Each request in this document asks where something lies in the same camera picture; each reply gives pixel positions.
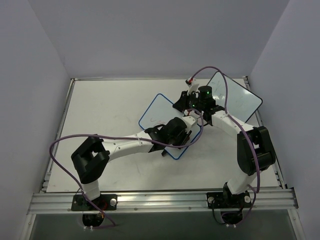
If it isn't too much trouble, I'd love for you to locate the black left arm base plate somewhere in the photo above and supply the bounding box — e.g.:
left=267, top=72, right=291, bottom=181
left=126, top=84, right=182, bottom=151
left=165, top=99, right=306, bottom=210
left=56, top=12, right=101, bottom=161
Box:
left=70, top=193, right=118, bottom=212

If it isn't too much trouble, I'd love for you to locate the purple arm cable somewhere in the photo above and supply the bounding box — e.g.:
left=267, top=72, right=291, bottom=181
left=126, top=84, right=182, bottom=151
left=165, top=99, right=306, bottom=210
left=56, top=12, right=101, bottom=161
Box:
left=48, top=111, right=205, bottom=228
left=188, top=65, right=261, bottom=227

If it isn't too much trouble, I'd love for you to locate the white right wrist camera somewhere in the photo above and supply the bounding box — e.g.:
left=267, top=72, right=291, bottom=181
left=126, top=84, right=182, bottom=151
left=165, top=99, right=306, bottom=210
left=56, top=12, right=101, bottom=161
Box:
left=185, top=77, right=199, bottom=96

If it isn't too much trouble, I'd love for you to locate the black whiteboard stand foot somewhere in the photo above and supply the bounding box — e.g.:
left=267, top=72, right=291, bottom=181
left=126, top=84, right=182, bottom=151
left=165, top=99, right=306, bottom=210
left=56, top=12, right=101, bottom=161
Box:
left=161, top=149, right=167, bottom=157

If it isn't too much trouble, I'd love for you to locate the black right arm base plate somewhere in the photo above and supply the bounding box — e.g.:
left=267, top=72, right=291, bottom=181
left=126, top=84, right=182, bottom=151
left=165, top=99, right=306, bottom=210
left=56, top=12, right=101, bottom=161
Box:
left=206, top=191, right=252, bottom=209

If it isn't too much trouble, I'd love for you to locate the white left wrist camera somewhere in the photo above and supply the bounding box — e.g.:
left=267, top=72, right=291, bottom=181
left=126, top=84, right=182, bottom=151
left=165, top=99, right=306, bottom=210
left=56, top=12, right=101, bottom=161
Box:
left=181, top=115, right=198, bottom=132

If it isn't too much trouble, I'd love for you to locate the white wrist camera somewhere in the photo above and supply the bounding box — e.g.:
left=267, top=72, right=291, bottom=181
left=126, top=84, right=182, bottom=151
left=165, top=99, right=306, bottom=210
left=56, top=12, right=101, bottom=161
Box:
left=185, top=77, right=199, bottom=96
left=181, top=115, right=198, bottom=132

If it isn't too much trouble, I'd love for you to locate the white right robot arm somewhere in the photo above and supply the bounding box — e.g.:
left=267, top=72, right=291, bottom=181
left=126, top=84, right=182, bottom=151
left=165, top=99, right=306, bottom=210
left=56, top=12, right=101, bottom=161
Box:
left=173, top=85, right=276, bottom=207

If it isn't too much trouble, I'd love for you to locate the black-framed whiteboard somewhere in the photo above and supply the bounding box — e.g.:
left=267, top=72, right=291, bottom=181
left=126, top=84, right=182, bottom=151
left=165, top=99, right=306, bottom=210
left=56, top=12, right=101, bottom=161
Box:
left=207, top=72, right=263, bottom=122

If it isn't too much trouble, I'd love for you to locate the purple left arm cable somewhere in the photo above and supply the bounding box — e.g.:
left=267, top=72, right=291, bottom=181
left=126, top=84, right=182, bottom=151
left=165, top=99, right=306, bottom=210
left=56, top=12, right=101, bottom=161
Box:
left=48, top=111, right=205, bottom=228

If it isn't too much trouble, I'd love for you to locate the aluminium front rail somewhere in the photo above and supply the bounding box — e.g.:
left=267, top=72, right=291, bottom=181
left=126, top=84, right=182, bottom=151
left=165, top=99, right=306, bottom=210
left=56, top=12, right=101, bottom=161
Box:
left=27, top=187, right=298, bottom=216

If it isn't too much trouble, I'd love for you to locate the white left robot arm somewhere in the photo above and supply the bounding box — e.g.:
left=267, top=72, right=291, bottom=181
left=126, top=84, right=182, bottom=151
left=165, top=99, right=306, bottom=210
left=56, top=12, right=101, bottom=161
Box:
left=71, top=116, right=196, bottom=210

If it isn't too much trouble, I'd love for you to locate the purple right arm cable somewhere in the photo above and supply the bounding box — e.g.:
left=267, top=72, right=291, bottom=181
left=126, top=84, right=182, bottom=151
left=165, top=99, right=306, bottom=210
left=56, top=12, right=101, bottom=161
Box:
left=188, top=65, right=261, bottom=227

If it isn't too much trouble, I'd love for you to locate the blue-framed whiteboard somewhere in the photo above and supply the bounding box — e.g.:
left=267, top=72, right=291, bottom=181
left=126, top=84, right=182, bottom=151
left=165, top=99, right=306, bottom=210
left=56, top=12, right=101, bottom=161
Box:
left=138, top=93, right=201, bottom=160

